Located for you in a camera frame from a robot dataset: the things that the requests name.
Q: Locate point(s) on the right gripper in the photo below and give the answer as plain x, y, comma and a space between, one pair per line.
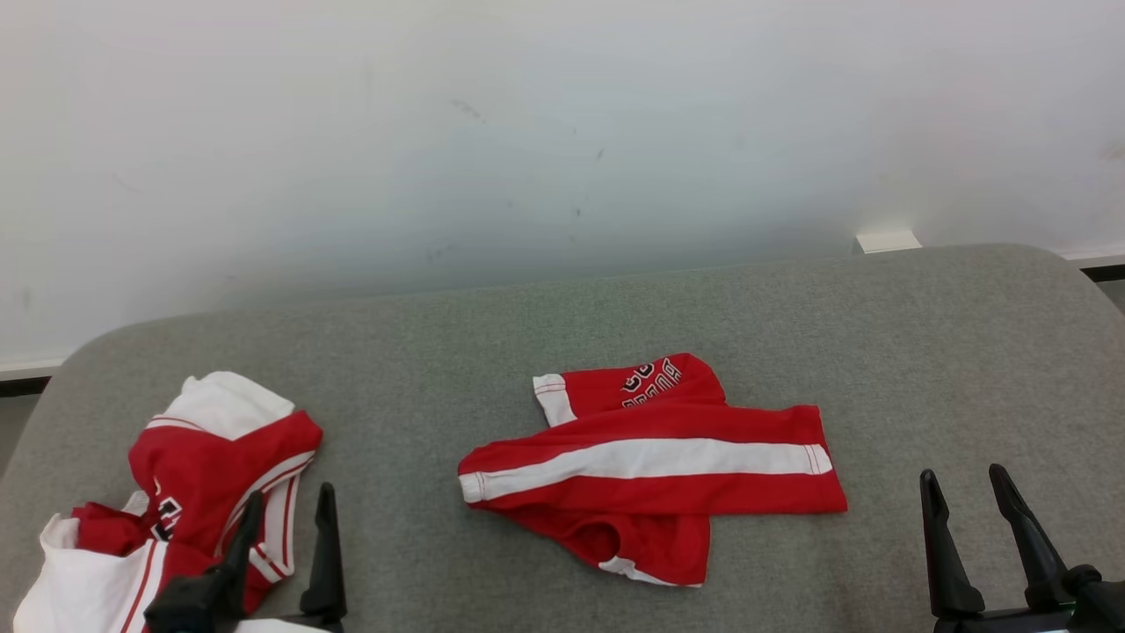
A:
1094, 607

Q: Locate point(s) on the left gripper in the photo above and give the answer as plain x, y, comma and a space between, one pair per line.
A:
198, 602

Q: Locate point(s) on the red white basketball jersey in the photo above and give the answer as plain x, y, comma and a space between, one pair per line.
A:
202, 457

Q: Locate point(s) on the red white-striped shorts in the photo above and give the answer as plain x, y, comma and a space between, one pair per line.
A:
650, 422

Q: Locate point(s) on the grey fabric sofa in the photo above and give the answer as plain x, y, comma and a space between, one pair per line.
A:
527, 334

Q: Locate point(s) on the white wall fixture block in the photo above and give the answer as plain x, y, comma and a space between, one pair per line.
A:
888, 242

